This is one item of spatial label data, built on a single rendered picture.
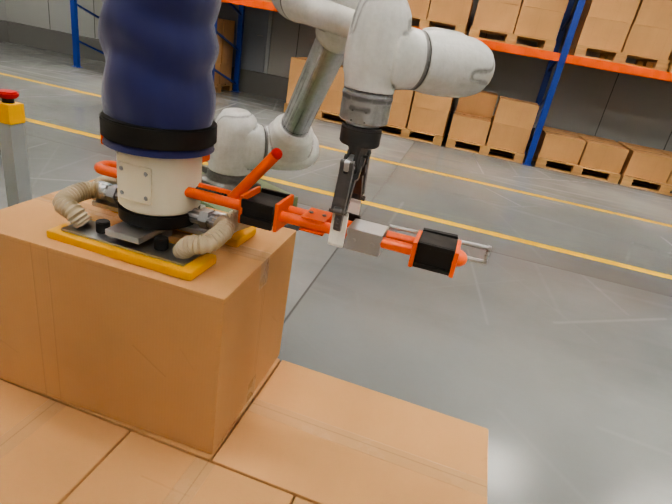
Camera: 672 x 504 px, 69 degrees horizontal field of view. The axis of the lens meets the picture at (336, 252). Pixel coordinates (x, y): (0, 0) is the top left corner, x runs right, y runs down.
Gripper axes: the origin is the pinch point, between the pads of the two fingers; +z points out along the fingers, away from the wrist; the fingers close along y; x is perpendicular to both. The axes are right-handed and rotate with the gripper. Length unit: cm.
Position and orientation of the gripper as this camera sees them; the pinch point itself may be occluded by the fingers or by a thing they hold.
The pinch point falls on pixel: (344, 226)
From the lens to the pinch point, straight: 96.8
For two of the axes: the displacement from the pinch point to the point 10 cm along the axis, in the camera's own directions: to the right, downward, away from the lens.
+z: -1.6, 9.0, 4.1
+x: 9.4, 2.6, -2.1
